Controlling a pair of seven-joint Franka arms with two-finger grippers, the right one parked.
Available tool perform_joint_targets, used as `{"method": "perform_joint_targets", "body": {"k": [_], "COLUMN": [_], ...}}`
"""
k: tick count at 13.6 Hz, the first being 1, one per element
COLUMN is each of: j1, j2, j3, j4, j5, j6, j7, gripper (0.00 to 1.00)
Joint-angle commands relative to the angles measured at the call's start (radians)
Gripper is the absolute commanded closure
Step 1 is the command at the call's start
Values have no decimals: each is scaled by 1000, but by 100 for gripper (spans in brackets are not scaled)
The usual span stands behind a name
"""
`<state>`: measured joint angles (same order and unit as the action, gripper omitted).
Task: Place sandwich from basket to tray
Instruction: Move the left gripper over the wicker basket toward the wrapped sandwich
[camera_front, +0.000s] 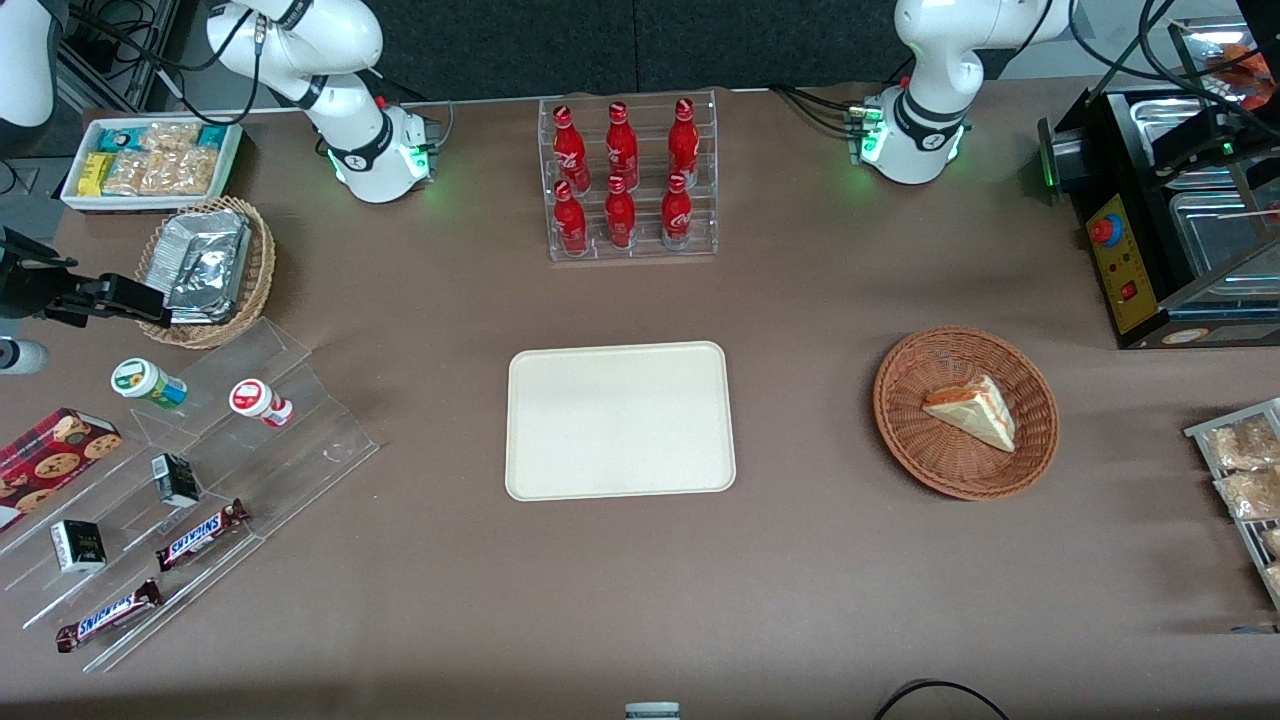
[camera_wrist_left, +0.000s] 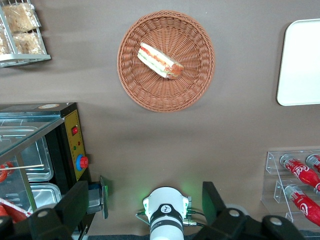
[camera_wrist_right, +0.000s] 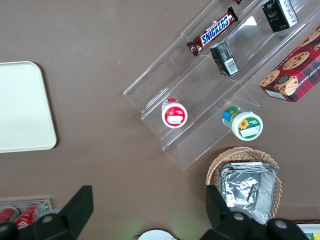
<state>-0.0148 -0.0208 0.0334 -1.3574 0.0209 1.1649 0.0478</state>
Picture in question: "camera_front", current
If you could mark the red cola bottle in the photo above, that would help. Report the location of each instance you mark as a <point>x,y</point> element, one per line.
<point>570,220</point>
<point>620,215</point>
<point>569,150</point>
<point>621,145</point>
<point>683,140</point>
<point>677,212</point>

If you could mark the clear acrylic bottle rack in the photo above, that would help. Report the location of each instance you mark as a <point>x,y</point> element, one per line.
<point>640,250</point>

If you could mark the light tan wicker basket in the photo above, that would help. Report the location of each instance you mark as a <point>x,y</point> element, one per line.
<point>255,280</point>

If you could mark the white cylinder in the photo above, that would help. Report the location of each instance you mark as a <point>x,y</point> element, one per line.
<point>22,357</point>

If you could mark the brown round wicker basket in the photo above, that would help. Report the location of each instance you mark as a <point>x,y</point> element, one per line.
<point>920,440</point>

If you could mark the teal snack pack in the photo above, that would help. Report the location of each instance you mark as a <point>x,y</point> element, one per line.
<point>120,140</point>

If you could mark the steel warmer pan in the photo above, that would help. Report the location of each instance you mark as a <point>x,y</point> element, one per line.
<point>1215,235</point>
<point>1165,120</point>

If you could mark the red orange packaged food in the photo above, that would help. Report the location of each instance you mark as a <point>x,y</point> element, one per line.
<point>1245,65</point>

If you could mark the silver foil packs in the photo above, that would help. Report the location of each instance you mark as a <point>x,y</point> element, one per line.
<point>205,265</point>

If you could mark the clear bag of nuts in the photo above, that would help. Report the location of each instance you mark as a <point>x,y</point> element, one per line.
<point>175,170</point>

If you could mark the white rectangular snack bin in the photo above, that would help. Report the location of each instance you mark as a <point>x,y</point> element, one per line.
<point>75,198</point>

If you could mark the black food warmer machine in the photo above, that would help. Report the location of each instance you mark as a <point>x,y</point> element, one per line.
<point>1125,270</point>

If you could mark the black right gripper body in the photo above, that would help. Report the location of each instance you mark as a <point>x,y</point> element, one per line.
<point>30,289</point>

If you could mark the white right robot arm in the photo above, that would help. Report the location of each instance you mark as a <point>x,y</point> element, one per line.
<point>350,40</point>

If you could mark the green lid white cup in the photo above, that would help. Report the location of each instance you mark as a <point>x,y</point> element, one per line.
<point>145,382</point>

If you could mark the small black carton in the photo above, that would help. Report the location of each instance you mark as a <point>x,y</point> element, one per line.
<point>175,480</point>
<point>78,545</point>

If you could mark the clear bag of crackers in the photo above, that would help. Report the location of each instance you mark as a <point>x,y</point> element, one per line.
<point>1250,495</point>
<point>1245,445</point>

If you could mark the red plaid cookie box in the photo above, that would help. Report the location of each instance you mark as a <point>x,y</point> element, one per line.
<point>50,465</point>

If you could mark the red lid white cup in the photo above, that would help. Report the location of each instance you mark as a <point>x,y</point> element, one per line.
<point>255,400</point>

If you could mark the triangular sandwich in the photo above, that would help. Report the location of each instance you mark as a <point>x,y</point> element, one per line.
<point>975,410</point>

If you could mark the brown Snickers bar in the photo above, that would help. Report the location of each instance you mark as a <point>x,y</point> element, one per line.
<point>200,535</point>
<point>108,615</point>

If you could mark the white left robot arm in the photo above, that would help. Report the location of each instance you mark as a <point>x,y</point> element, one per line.
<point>925,60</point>

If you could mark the yellow snack pack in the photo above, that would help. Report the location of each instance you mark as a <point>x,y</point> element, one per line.
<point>95,175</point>

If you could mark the grey tray of snack bags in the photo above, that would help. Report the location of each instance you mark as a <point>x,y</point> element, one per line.
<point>1205,435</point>

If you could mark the clear acrylic stepped display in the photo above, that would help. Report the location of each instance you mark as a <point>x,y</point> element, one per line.
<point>300,450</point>

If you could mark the cream rectangular plastic tray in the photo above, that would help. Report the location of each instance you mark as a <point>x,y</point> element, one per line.
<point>620,420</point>

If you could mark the small grey object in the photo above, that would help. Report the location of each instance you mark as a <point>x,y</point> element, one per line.
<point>652,711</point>

